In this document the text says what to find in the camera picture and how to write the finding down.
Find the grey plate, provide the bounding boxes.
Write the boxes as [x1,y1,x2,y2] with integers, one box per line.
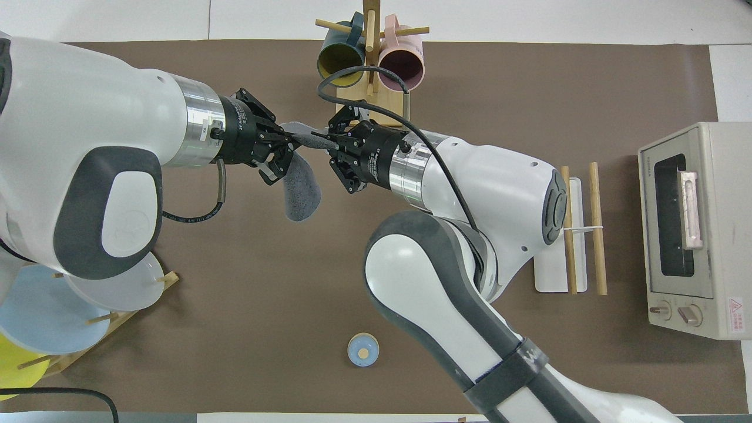
[63,250,166,312]

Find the light blue plate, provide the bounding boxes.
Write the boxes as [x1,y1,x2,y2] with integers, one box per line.
[0,264,111,355]

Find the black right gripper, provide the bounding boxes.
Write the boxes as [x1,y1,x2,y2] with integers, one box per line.
[310,105,413,194]

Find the blue call bell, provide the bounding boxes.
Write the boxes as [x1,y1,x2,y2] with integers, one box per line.
[347,333,380,368]

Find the yellow plate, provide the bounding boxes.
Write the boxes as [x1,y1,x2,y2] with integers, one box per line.
[0,332,51,401]

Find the wooden mug tree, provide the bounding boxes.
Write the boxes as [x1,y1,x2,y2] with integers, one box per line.
[315,0,430,127]

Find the purple and grey towel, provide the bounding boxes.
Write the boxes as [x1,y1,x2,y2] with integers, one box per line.
[281,120,331,222]

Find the wooden plate rack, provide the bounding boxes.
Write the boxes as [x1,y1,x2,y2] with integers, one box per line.
[18,270,180,377]

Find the dark teal mug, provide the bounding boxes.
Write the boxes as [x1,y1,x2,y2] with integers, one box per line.
[317,12,366,88]

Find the beige toaster oven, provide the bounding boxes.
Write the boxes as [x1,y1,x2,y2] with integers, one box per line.
[638,122,752,340]

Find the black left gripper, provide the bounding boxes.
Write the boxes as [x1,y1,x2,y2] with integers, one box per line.
[217,88,301,186]

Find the brown table mat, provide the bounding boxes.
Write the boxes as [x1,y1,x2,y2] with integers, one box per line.
[0,40,748,415]

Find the white towel rack wooden rods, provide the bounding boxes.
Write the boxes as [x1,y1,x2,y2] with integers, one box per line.
[533,163,608,296]

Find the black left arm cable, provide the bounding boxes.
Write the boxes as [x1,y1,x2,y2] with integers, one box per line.
[0,159,227,423]

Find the pink mug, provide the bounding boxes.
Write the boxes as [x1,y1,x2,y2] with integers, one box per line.
[378,15,425,93]

